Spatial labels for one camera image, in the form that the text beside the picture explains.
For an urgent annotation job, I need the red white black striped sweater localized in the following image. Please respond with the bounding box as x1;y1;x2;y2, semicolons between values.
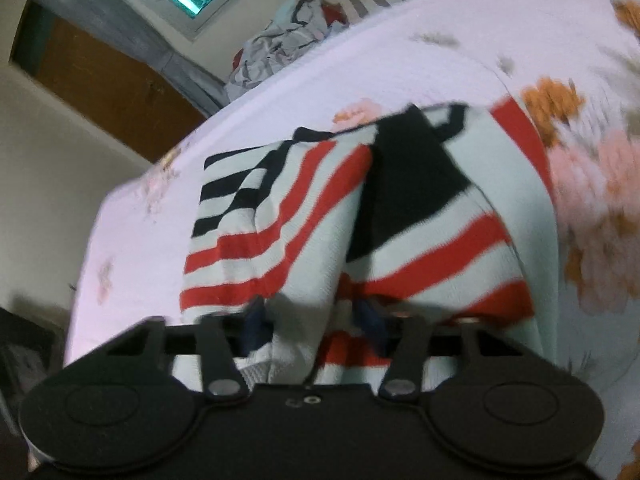
179;99;558;386

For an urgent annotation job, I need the grey blue clothes pile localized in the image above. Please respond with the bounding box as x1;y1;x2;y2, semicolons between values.
226;0;348;101

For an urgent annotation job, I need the brown wooden door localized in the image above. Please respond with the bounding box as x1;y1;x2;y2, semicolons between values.
10;0;205;162

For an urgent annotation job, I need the pink floral bed sheet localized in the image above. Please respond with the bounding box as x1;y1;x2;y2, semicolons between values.
65;0;639;479

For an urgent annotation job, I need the grey curtain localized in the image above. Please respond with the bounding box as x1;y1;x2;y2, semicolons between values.
35;0;229;117

